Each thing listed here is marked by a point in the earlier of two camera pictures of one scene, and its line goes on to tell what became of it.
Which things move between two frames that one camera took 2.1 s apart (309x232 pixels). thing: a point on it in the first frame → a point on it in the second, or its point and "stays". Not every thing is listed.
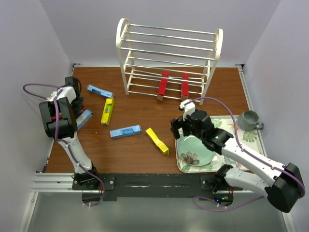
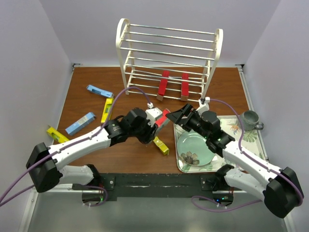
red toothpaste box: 162,85 stays
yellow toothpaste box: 163,148 stays
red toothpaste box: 185,87 stays
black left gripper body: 76,104 → 145,131
